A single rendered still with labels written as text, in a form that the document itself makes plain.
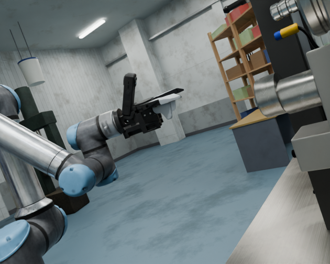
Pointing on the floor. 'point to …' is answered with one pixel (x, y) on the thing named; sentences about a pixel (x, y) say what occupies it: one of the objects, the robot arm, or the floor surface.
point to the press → (47, 183)
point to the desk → (263, 140)
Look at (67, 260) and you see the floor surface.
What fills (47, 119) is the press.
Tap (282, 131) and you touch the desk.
